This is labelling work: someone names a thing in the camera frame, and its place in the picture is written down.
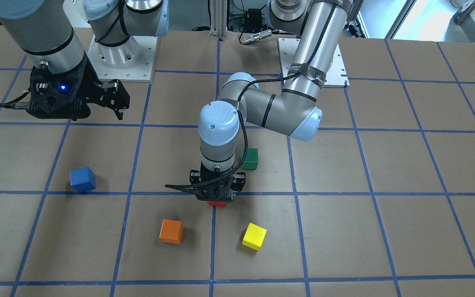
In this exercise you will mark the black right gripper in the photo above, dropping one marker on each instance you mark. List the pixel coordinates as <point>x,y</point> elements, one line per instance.
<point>90,76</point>

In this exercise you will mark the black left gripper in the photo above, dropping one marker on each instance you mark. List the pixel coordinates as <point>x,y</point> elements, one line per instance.
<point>239,182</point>

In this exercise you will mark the red wooden block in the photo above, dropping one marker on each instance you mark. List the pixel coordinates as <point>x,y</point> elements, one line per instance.
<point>217,203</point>

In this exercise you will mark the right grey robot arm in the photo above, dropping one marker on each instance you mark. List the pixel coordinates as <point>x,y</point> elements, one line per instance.
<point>43,31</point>

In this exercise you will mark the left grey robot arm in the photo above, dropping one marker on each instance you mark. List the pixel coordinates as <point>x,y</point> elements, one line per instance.
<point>285,105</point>

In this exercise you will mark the green wooden block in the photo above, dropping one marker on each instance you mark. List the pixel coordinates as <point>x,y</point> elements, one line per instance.
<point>251,161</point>

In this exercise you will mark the yellow wooden block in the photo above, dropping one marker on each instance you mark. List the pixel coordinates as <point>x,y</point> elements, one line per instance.
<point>254,236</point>

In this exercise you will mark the orange wooden block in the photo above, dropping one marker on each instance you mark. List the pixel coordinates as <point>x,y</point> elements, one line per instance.
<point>171,231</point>

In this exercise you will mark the blue wooden block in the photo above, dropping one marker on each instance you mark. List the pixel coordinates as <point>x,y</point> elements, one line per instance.
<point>82,180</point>

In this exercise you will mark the black electronics box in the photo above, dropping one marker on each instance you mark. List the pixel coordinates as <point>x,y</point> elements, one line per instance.
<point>253,20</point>

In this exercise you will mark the silver metal cylinder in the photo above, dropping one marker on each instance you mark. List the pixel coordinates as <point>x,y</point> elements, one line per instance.
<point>255,37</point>

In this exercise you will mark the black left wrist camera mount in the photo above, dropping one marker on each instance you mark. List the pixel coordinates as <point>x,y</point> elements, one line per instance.
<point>204,196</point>

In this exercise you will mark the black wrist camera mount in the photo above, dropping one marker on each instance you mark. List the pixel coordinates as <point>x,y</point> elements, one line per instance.
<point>204,196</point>
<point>53,96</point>

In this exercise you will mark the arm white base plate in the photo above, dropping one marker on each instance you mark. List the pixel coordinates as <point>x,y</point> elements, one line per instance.
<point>131,62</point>
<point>336,75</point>

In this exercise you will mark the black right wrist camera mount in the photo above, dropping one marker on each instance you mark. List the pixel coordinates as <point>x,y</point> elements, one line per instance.
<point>53,96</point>

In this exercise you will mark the aluminium frame post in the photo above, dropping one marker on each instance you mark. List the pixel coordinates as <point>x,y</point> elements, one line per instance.
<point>218,18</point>

